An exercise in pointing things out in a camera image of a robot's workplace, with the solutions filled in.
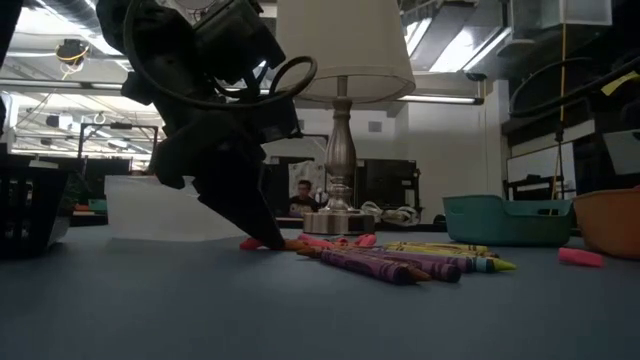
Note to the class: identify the clear plastic bin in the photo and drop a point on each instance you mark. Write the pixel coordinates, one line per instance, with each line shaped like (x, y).
(150, 215)

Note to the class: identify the patterned cloth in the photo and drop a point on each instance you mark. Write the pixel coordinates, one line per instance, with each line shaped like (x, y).
(307, 170)

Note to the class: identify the black mesh basket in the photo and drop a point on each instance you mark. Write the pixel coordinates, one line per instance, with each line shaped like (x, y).
(25, 215)

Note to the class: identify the orange plastic bin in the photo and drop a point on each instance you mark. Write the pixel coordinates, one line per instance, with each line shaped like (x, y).
(610, 225)

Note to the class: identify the orange crayon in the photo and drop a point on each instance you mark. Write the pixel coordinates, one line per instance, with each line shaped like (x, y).
(297, 245)

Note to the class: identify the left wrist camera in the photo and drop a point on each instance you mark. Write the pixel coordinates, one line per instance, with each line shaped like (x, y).
(240, 35)

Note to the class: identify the whiteboard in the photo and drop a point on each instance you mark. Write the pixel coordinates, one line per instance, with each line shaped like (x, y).
(540, 165)

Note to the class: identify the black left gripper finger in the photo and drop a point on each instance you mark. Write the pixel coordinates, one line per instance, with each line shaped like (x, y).
(225, 212)
(245, 200)

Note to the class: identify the pink crayon piece at right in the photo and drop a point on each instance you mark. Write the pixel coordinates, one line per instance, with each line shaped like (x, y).
(580, 257)

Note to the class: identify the person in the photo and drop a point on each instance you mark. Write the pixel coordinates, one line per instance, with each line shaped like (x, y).
(302, 200)

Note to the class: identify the yellow crayon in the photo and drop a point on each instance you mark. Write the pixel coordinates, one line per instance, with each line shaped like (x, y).
(450, 247)

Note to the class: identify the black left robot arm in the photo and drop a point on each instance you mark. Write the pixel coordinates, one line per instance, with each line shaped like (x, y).
(150, 40)

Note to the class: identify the white shade table lamp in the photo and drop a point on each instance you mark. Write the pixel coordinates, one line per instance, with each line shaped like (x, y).
(340, 145)

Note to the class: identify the teal plastic bin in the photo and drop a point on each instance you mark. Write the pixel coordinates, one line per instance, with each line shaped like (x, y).
(500, 225)

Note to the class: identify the purple crayon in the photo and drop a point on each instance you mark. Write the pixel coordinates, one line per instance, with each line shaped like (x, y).
(450, 261)
(440, 271)
(370, 267)

